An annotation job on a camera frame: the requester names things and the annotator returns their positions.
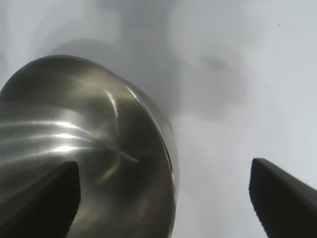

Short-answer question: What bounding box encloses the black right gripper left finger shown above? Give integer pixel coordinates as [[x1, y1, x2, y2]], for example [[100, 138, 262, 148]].
[[0, 160, 82, 238]]

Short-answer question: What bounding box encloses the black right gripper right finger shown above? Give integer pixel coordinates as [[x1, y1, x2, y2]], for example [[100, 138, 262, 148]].
[[249, 158, 317, 238]]

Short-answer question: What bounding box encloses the stainless steel mixing bowl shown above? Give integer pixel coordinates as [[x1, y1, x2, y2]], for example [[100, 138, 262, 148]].
[[0, 55, 179, 238]]

